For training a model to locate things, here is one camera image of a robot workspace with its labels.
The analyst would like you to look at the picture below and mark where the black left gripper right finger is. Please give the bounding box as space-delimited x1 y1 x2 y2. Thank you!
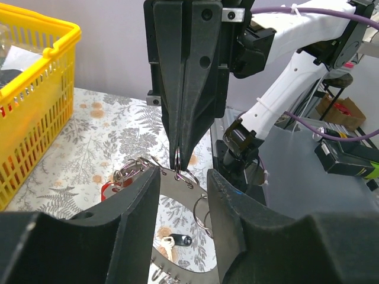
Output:
207 169 378 283

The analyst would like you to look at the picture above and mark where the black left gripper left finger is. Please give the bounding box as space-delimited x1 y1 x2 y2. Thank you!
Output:
1 167 160 283

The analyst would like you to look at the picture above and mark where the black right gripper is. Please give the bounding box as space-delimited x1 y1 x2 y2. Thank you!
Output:
143 1 274 171

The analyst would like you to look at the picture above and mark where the metal disc with keyrings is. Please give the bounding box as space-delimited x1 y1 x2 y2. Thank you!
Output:
119 157 219 283

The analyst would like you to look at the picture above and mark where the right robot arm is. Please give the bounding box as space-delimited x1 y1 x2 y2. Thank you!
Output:
143 1 378 171

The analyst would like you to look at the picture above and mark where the key with red tag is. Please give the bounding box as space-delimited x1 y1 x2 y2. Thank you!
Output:
101 170 134 201

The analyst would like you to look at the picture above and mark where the floral tablecloth mat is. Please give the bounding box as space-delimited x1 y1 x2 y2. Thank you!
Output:
5 87 219 275

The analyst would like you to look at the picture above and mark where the black device with green stripe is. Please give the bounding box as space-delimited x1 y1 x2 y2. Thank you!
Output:
313 127 378 179

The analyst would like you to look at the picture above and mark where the yellow plastic basket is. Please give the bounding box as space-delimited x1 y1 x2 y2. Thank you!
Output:
1 4 81 209

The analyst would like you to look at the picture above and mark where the cardboard box with red items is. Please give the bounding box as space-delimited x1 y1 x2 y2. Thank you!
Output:
322 98 366 131

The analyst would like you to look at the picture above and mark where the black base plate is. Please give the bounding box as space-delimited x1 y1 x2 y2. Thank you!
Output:
212 140 266 206

